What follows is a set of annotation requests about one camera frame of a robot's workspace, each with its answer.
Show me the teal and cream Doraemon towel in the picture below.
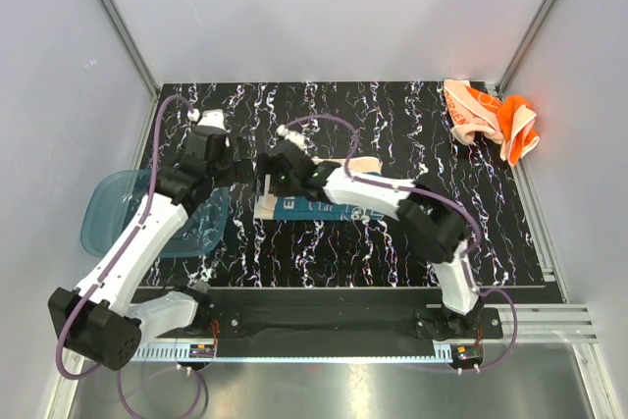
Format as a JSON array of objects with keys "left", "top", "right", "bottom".
[{"left": 253, "top": 155, "right": 389, "bottom": 223}]

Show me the orange and cream Doraemon towel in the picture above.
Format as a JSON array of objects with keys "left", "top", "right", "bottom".
[{"left": 444, "top": 79, "right": 540, "bottom": 167}]

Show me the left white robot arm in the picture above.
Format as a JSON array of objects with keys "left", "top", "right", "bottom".
[{"left": 48, "top": 109, "right": 252, "bottom": 378}]

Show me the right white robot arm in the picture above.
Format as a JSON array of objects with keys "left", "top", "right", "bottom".
[{"left": 256, "top": 136, "right": 483, "bottom": 334}]

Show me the translucent blue plastic tray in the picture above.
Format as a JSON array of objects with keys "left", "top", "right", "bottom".
[{"left": 80, "top": 169, "right": 230, "bottom": 258}]

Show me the left small circuit board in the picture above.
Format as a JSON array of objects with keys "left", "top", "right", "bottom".
[{"left": 188, "top": 343, "right": 216, "bottom": 358}]

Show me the small circuit board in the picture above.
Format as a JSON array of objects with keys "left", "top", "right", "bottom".
[
  {"left": 454, "top": 345, "right": 484, "bottom": 363},
  {"left": 188, "top": 343, "right": 216, "bottom": 358}
]

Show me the right small circuit board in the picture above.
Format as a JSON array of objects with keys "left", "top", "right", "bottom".
[{"left": 454, "top": 345, "right": 484, "bottom": 363}]

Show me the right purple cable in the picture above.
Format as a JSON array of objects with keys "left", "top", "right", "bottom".
[{"left": 287, "top": 115, "right": 519, "bottom": 375}]

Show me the slotted white cable duct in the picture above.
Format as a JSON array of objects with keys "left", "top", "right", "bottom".
[{"left": 129, "top": 339, "right": 452, "bottom": 364}]

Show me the aluminium frame rail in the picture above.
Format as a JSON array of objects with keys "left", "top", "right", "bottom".
[{"left": 64, "top": 303, "right": 599, "bottom": 344}]

